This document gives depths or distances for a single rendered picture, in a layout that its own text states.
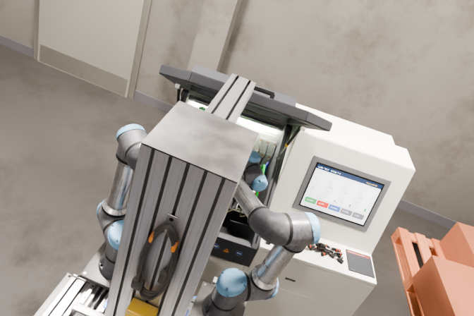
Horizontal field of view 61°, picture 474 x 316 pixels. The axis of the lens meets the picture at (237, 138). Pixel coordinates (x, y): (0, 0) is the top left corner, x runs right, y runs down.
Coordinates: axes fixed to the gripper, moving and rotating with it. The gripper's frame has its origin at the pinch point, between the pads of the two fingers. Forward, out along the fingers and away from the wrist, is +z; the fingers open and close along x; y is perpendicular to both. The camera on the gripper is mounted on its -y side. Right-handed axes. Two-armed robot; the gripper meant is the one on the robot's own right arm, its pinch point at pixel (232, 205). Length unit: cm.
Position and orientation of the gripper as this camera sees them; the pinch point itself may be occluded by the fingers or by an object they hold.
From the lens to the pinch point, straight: 209.7
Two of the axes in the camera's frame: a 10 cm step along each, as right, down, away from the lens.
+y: -1.3, 5.2, -8.4
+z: -2.9, 7.9, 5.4
